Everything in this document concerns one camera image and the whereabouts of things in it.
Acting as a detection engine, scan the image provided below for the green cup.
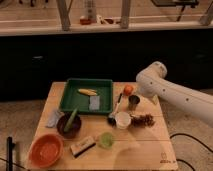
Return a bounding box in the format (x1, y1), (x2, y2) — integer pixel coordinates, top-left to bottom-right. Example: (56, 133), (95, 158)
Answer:
(99, 132), (114, 149)

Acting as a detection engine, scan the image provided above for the wooden block eraser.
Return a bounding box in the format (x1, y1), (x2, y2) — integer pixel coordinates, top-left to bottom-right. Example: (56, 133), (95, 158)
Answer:
(70, 136), (96, 157)

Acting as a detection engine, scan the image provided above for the orange plastic bowl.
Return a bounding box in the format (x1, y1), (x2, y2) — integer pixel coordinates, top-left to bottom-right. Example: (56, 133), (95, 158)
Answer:
(29, 134), (63, 168)

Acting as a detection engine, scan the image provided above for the dark metal cup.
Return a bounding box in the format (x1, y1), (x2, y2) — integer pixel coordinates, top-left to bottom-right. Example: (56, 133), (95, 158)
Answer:
(128, 95), (140, 111)

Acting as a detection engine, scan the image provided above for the black handled spoon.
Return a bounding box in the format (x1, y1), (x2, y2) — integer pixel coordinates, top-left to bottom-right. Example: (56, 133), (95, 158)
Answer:
(107, 93), (122, 126)

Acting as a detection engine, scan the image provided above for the green plastic tray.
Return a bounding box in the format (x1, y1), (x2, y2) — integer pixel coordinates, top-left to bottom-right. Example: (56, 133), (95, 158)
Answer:
(59, 78), (113, 115)

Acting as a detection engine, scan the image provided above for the black stand at left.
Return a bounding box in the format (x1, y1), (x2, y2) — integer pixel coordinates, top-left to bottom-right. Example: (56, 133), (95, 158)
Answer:
(6, 137), (15, 171)

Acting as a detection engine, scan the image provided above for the white cup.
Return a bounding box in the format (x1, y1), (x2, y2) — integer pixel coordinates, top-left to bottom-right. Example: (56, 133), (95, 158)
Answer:
(115, 112), (131, 129)

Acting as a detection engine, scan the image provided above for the orange fruit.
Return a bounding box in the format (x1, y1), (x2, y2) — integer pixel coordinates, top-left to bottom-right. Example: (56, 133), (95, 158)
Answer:
(123, 85), (134, 96)

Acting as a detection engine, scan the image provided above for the black cable on floor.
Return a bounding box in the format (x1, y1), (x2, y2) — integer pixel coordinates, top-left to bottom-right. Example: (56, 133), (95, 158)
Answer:
(169, 132), (213, 171)

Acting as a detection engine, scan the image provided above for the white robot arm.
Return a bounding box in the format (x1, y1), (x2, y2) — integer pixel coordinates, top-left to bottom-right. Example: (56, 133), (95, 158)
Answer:
(136, 61), (213, 127)

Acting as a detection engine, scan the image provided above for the white bottle on shelf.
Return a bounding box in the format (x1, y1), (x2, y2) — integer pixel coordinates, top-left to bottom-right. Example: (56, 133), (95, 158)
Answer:
(85, 0), (97, 23)

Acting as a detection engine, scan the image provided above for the dark brown bowl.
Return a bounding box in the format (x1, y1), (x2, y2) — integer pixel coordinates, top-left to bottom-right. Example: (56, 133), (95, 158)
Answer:
(57, 115), (82, 139)

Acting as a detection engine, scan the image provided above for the grey cloth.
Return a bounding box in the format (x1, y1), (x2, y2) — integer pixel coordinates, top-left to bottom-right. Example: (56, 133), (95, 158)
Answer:
(46, 110), (61, 128)

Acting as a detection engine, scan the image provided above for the red object on shelf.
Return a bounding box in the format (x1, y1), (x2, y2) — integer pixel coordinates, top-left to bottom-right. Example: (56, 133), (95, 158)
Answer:
(79, 16), (92, 25)

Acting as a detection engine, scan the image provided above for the green cucumber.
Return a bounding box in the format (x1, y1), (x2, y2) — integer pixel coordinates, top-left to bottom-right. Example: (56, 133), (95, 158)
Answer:
(64, 108), (78, 133)

